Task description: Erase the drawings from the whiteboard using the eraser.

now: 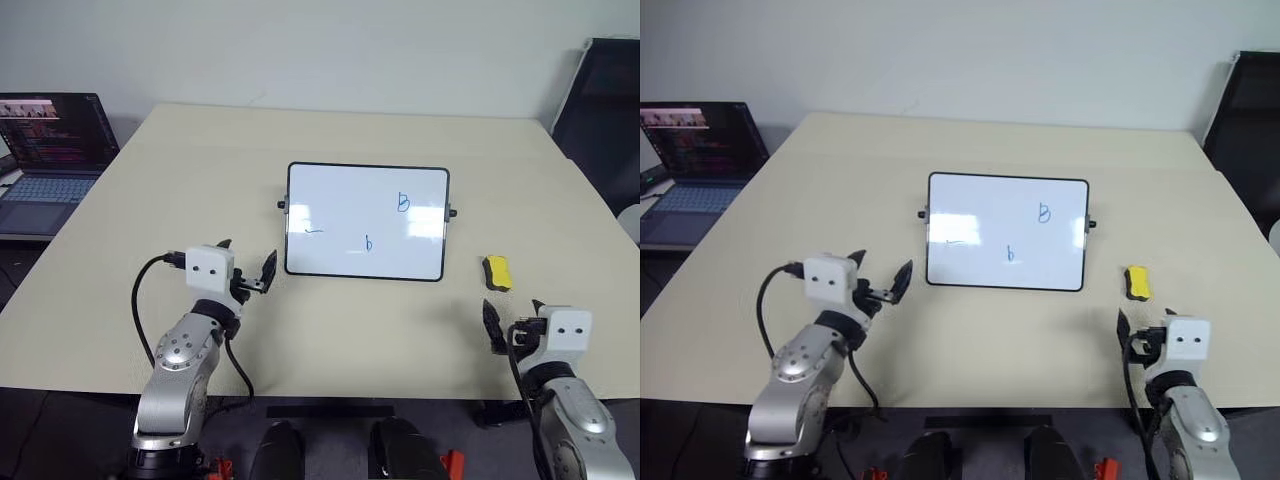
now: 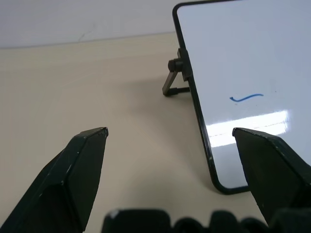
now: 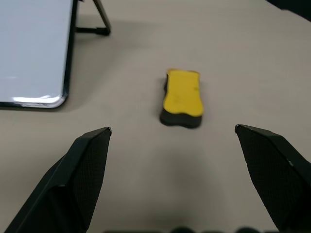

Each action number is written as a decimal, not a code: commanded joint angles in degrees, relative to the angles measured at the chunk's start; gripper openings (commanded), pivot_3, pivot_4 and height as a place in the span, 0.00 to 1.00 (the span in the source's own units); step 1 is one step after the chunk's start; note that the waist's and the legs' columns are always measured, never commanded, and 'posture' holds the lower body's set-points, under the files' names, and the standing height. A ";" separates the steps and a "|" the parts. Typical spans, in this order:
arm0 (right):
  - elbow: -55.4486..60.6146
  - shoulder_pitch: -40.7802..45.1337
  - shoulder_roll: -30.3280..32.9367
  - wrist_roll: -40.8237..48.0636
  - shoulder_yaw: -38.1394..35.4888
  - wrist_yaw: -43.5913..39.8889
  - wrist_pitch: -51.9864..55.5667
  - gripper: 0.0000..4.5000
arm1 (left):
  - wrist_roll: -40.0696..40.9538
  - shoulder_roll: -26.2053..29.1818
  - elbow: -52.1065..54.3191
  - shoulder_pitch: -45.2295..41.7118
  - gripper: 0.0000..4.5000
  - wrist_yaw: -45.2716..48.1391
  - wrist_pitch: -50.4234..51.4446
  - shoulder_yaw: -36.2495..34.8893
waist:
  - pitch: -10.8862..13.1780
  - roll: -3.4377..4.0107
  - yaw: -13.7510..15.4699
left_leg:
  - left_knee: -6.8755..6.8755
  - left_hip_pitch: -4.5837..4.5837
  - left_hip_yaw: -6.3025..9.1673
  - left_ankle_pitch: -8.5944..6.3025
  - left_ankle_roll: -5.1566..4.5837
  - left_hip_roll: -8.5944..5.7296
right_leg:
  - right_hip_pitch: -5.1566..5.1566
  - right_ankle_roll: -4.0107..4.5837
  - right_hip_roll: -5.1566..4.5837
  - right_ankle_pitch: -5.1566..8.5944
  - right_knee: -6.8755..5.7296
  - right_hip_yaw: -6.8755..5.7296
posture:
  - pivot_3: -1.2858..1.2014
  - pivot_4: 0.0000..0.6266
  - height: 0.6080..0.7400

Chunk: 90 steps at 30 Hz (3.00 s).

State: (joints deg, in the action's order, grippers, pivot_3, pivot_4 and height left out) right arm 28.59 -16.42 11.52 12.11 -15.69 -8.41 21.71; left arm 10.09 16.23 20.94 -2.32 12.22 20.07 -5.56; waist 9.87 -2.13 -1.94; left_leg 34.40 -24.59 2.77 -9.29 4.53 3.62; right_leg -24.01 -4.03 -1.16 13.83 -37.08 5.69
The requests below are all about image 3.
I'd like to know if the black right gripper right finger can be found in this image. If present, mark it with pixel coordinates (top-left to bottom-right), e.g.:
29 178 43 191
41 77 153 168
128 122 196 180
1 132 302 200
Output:
235 124 311 233

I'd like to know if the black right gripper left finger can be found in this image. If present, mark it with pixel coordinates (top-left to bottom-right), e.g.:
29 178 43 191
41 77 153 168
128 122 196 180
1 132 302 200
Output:
1 126 112 233

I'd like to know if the yellow and black eraser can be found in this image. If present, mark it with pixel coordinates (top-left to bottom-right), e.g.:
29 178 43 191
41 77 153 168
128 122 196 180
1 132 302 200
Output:
159 68 204 129

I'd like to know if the black-framed whiteboard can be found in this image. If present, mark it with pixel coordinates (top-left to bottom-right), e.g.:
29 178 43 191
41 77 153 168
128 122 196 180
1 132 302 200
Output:
0 0 79 109

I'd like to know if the black whiteboard stand leg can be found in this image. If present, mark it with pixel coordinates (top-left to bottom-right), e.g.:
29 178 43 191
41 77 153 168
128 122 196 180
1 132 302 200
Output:
74 0 112 36

